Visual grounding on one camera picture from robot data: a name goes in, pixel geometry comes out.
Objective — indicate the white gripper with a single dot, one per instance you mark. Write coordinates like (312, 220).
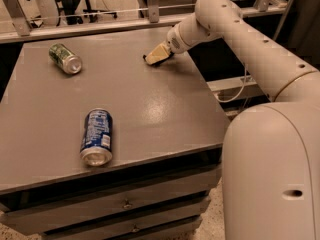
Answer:
(174, 44)

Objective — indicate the black rxbar chocolate bar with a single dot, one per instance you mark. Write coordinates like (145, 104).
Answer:
(156, 64)

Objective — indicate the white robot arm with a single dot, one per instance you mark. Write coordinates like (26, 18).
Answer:
(271, 152)

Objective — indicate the green soda can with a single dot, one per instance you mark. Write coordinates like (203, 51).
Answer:
(65, 59)

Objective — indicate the blue pepsi can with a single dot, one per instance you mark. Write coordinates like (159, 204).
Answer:
(97, 139)

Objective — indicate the grey drawer cabinet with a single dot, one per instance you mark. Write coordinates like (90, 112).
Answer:
(119, 151)

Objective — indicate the black office chair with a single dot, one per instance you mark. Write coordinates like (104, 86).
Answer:
(71, 2)

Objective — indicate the metal railing frame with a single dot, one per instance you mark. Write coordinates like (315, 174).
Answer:
(28, 21)

